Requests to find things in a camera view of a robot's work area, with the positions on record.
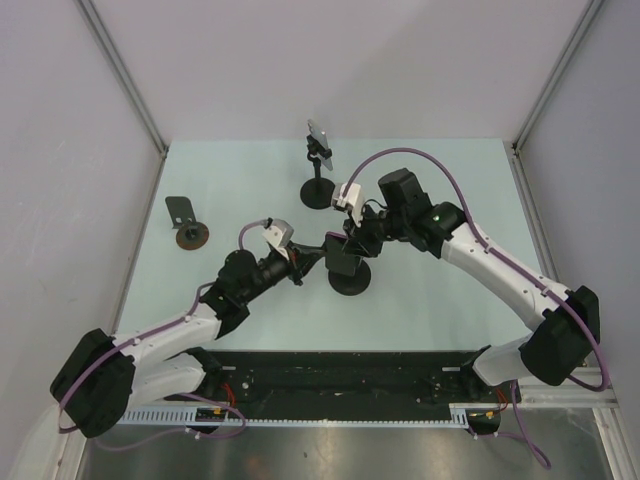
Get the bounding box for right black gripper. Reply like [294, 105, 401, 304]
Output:
[342, 203, 409, 260]

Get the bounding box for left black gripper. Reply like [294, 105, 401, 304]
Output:
[239, 240, 321, 303]

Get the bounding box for black stand holding purple phone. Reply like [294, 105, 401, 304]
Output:
[328, 259, 372, 296]

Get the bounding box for black stand holding white phone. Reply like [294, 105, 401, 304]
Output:
[300, 150, 335, 210]

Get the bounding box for rusty base phone stand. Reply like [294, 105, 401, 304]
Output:
[165, 196, 209, 251]

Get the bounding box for white silver phone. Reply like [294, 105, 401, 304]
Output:
[307, 119, 333, 171]

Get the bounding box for purple phone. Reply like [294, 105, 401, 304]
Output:
[325, 232, 358, 277]

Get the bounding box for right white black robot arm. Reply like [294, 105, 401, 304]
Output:
[331, 168, 600, 401]

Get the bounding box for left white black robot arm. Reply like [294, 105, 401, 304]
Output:
[50, 242, 326, 438]

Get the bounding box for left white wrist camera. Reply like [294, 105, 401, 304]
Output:
[262, 219, 294, 261]

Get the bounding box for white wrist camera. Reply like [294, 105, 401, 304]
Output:
[262, 219, 294, 261]
[330, 183, 365, 227]

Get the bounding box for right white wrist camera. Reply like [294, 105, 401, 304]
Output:
[330, 183, 365, 227]

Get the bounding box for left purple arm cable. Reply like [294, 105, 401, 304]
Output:
[57, 218, 274, 454]

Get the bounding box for white slotted cable duct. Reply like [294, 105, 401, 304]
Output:
[118, 398, 498, 428]

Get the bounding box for left aluminium frame post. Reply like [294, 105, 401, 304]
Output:
[74, 0, 169, 159]

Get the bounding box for aluminium frame post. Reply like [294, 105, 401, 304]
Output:
[74, 0, 169, 159]
[511, 0, 608, 153]

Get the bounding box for right aluminium frame post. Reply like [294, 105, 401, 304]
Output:
[511, 0, 608, 153]

